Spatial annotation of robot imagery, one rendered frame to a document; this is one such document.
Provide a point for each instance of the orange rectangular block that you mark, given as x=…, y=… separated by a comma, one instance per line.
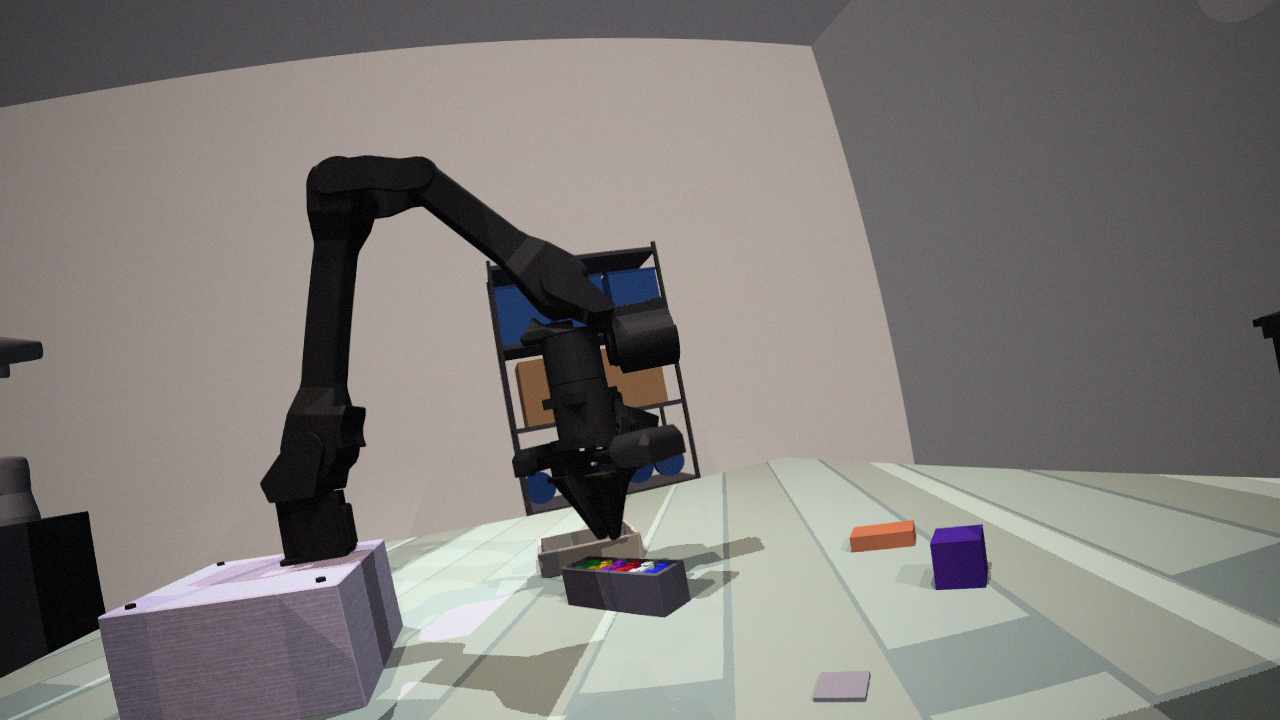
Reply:
x=883, y=536

